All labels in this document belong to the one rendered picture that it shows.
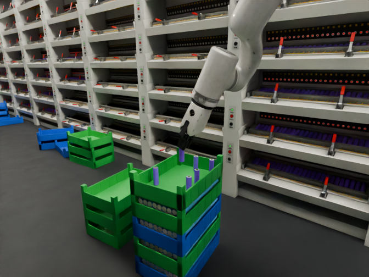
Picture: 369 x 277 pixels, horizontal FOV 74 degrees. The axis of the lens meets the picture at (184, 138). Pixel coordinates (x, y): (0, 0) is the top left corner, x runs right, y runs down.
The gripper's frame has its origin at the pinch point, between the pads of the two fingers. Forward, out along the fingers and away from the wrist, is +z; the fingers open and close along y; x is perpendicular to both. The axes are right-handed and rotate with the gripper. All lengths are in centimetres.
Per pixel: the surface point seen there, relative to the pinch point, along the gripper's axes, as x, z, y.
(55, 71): 195, 69, 87
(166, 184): -1.7, 16.0, -4.1
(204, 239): -22.6, 28.8, 0.2
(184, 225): -16.4, 15.5, -13.8
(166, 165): 5.0, 16.0, 4.7
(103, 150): 76, 76, 50
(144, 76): 71, 13, 64
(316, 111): -30, -21, 49
